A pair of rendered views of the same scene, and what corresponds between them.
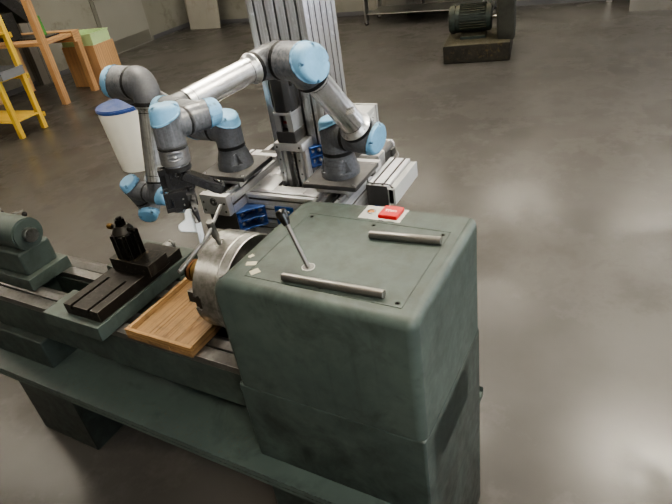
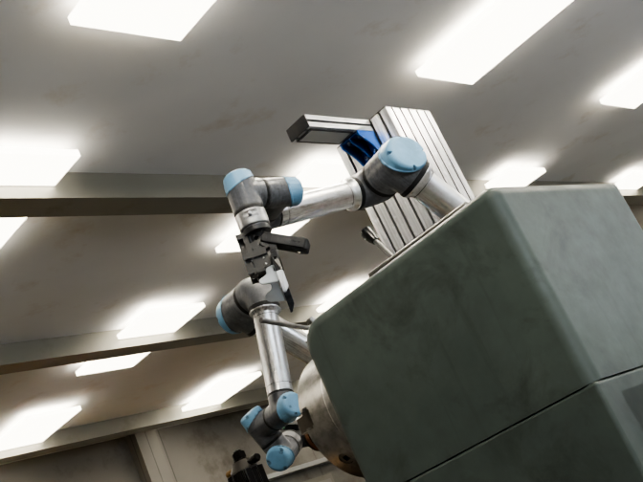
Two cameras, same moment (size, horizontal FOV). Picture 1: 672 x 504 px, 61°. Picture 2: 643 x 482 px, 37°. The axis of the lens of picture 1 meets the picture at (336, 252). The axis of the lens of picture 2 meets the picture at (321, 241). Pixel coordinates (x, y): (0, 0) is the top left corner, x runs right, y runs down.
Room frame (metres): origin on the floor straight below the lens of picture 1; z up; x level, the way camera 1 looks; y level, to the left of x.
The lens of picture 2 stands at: (-0.73, -0.06, 0.74)
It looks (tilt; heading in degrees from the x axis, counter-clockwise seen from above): 18 degrees up; 8
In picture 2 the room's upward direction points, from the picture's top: 25 degrees counter-clockwise
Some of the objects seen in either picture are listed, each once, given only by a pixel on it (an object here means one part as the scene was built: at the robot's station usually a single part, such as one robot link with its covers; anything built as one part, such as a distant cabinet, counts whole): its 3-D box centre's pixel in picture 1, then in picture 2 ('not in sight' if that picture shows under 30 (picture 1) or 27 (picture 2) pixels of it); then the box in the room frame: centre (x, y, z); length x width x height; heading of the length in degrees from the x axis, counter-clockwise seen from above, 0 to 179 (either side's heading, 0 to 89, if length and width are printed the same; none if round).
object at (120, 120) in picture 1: (132, 134); not in sight; (5.63, 1.82, 0.32); 0.53 x 0.53 x 0.64
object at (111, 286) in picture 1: (126, 278); not in sight; (1.85, 0.81, 0.95); 0.43 x 0.18 x 0.04; 147
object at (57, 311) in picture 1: (125, 284); not in sight; (1.90, 0.84, 0.90); 0.53 x 0.30 x 0.06; 147
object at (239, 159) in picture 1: (233, 153); not in sight; (2.27, 0.36, 1.21); 0.15 x 0.15 x 0.10
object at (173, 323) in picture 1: (192, 310); not in sight; (1.66, 0.54, 0.89); 0.36 x 0.30 x 0.04; 147
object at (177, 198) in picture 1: (179, 186); (260, 252); (1.38, 0.37, 1.48); 0.09 x 0.08 x 0.12; 102
